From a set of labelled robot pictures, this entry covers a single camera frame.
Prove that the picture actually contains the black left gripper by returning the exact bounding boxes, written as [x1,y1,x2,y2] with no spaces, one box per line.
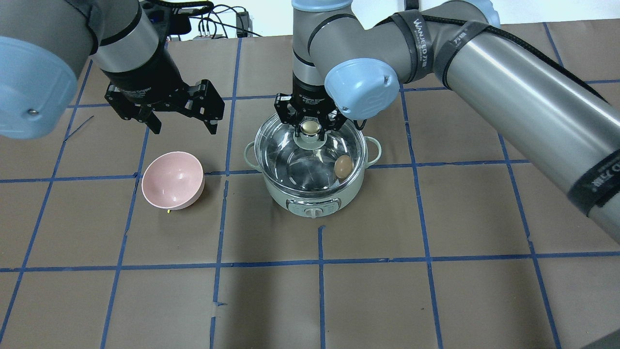
[105,79,225,135]

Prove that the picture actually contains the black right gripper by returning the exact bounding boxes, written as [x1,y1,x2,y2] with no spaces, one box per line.
[274,85,347,141]

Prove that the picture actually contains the glass pot lid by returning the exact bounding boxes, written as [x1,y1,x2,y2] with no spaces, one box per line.
[254,113,372,195]

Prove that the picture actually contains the brown egg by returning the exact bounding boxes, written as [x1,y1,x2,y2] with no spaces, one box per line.
[334,155,354,179]

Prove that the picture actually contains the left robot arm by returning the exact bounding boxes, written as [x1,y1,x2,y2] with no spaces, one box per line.
[0,0,225,140]

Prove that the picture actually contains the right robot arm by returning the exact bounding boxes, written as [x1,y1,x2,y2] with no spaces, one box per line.
[274,0,620,240]

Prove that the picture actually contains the pale green electric pot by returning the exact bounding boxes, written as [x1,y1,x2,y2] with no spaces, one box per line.
[244,135,383,218]

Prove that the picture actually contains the pink bowl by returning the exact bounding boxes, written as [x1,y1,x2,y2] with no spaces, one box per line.
[141,152,205,210]

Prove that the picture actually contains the black power adapter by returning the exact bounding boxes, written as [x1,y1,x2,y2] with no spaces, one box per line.
[235,11,251,37]

